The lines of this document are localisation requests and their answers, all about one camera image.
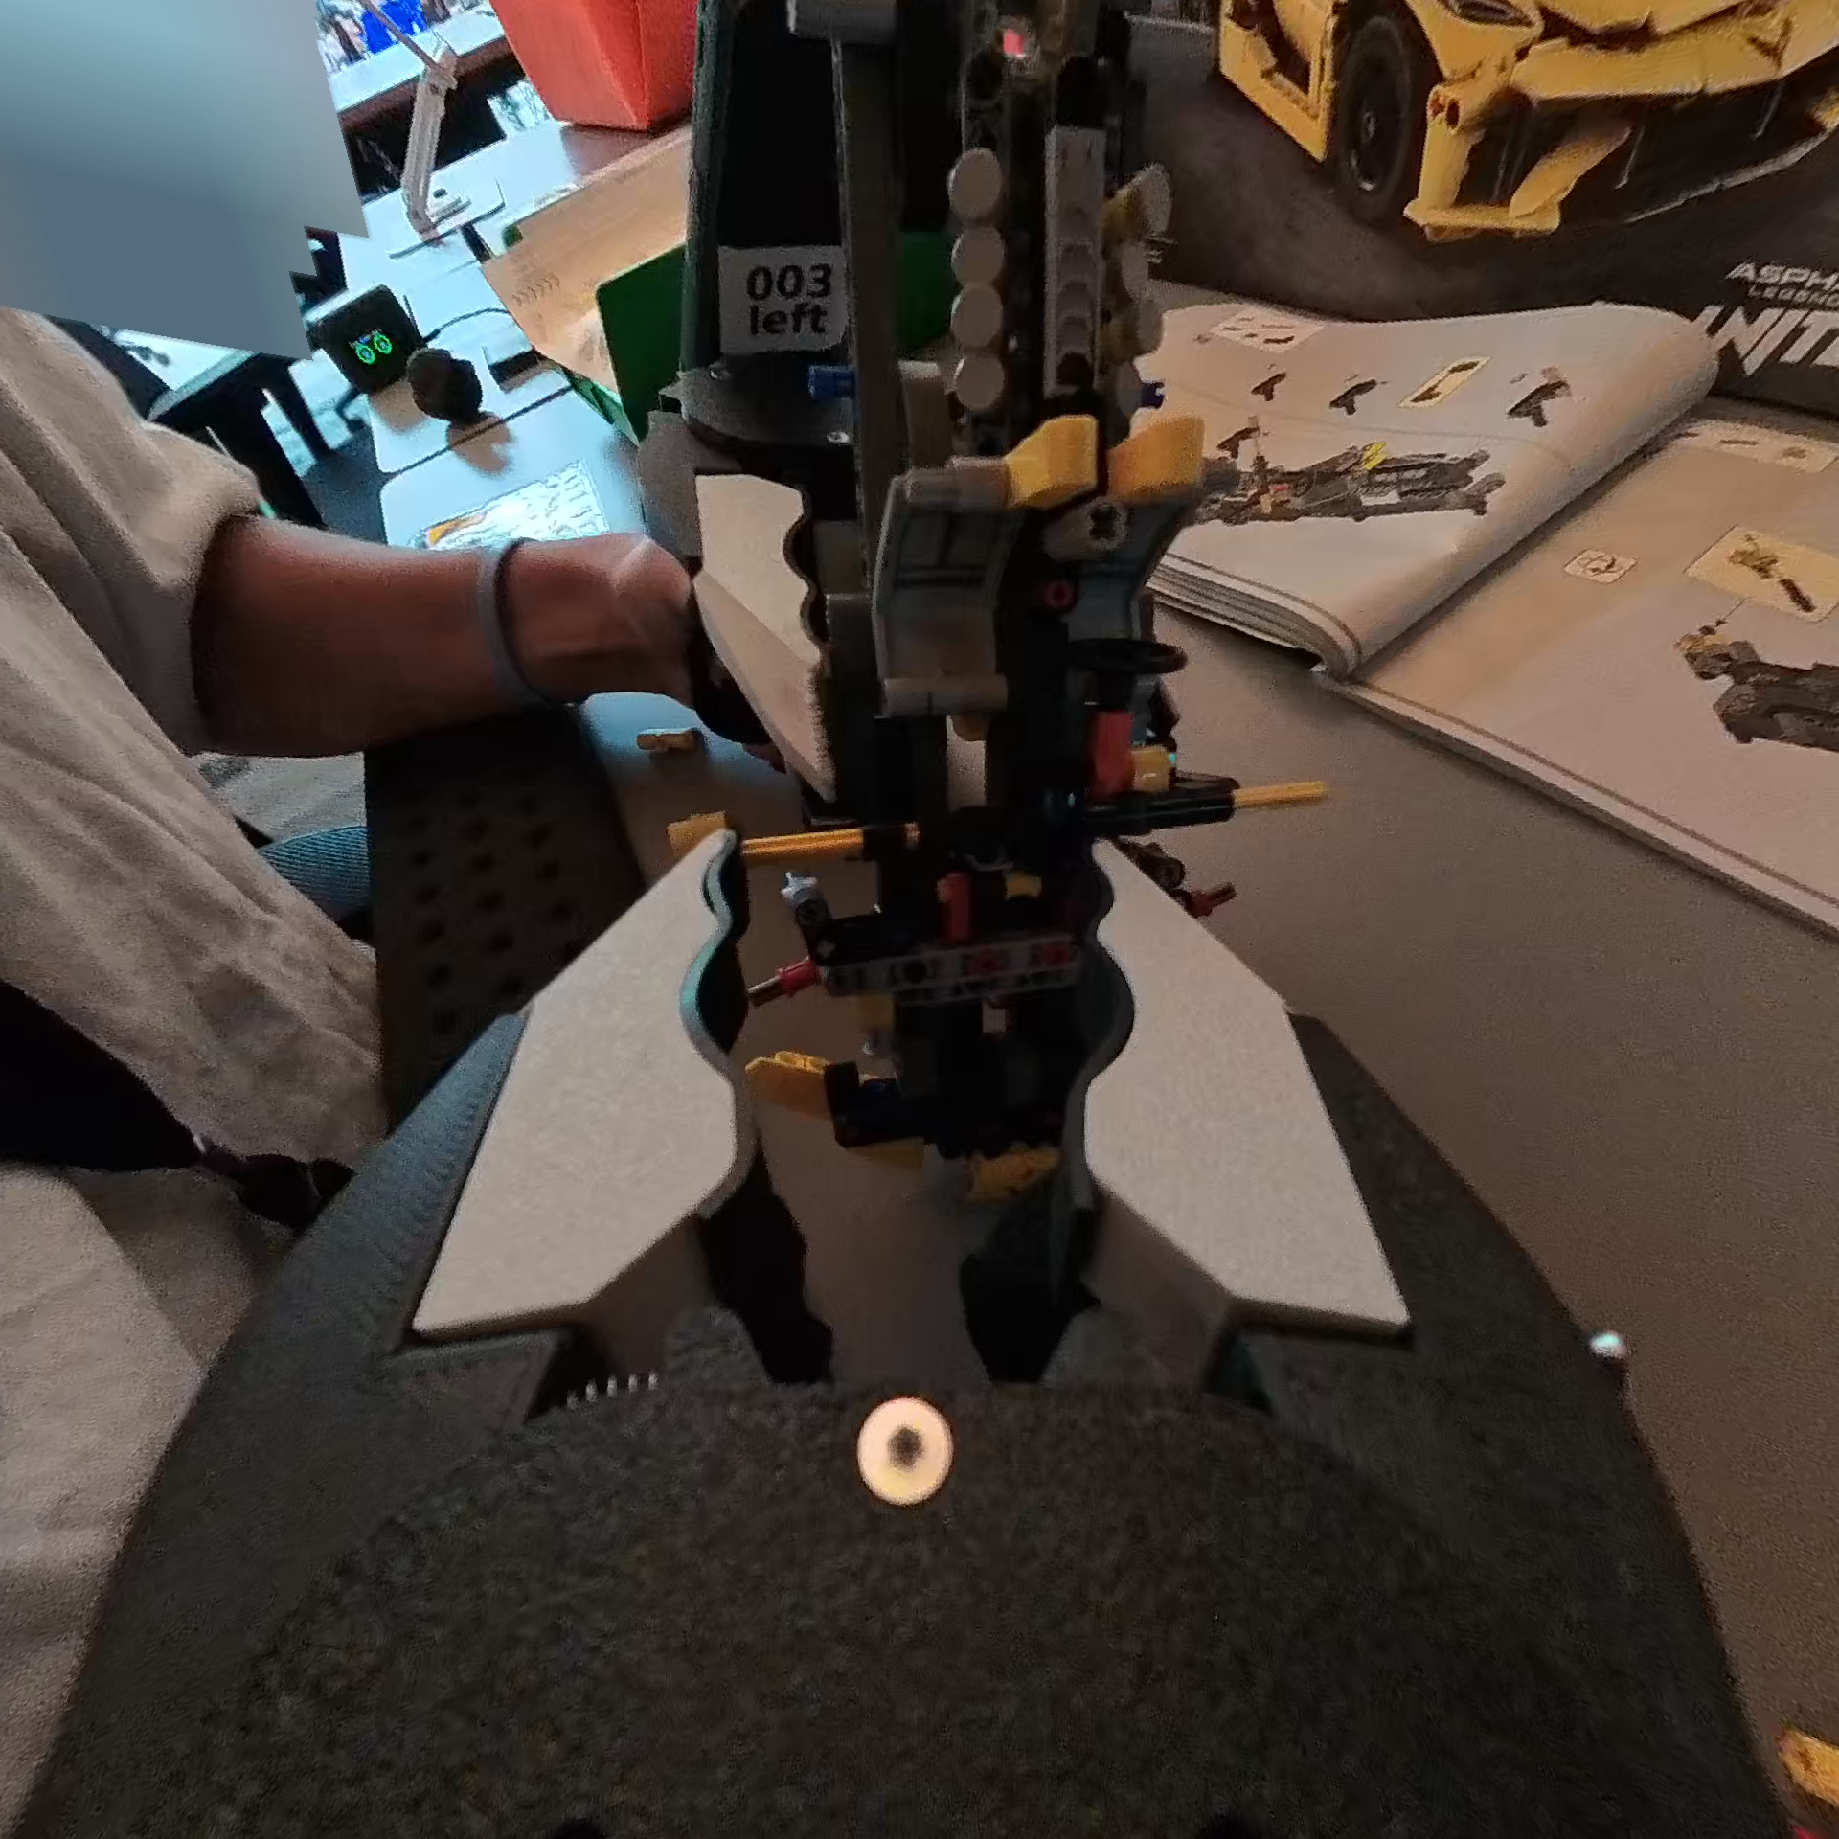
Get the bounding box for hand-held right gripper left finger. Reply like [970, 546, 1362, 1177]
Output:
[410, 830, 833, 1384]

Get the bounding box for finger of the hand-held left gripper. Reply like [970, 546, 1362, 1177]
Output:
[693, 474, 854, 800]

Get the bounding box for white desk stand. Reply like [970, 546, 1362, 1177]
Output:
[390, 0, 513, 260]

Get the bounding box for black strap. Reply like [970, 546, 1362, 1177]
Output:
[0, 976, 348, 1223]

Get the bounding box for green box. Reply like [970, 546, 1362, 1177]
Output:
[596, 229, 958, 440]

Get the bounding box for person's left hand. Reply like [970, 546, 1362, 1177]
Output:
[511, 531, 710, 709]

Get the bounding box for brown cardboard sheet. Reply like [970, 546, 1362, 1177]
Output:
[482, 129, 693, 375]

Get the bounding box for small display green lights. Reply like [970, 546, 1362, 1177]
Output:
[314, 284, 422, 392]

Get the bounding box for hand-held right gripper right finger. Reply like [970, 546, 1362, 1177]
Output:
[966, 840, 1415, 1384]

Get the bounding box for red bag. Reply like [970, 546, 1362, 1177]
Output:
[490, 0, 702, 131]

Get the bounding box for open instruction booklet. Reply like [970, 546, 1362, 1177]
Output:
[1142, 299, 1839, 936]

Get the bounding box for person's left forearm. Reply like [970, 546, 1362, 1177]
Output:
[194, 510, 509, 758]

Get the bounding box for Lego Technic set box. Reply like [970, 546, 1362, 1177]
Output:
[1150, 0, 1839, 419]

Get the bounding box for grey wristband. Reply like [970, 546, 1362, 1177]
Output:
[479, 538, 560, 713]

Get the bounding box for partly built lego car chassis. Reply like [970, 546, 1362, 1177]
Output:
[740, 0, 1332, 1209]

